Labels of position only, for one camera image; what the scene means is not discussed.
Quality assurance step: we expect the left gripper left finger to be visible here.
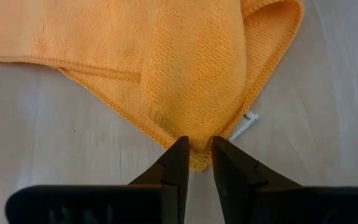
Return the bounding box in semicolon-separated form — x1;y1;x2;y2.
4;136;190;224

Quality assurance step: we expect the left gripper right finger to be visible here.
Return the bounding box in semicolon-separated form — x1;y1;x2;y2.
211;136;358;224

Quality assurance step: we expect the orange microfiber towel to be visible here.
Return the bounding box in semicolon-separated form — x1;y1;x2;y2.
0;0;305;174

